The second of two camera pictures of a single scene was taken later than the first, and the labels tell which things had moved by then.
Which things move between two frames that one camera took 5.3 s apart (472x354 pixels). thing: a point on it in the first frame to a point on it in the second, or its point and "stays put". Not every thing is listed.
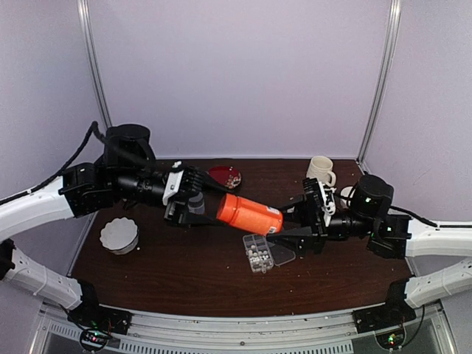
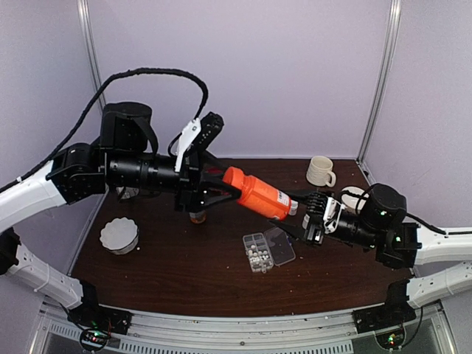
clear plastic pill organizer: [262, 255] stays put
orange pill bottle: [250, 214] to [259, 196]
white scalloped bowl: [119, 236] stays put
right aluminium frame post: [382, 83] stays put
